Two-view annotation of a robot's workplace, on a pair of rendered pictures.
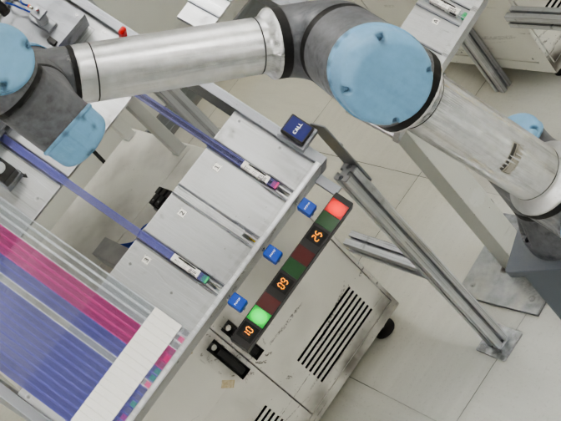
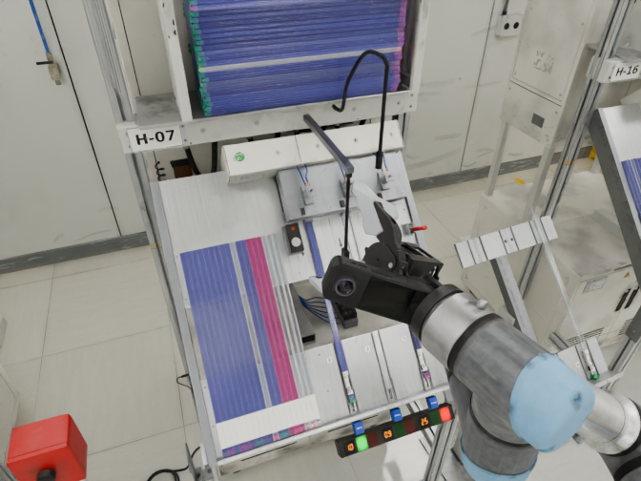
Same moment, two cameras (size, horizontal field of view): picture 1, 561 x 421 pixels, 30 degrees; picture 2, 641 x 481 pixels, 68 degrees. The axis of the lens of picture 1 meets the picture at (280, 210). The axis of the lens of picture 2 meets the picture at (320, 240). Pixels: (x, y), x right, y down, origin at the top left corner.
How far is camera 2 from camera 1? 0.93 m
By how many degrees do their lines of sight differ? 5
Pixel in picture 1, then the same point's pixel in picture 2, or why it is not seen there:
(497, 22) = (537, 325)
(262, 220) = (404, 389)
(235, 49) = (603, 426)
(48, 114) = (522, 461)
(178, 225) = (360, 354)
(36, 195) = (299, 270)
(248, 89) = not seen: hidden behind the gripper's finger
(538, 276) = not seen: outside the picture
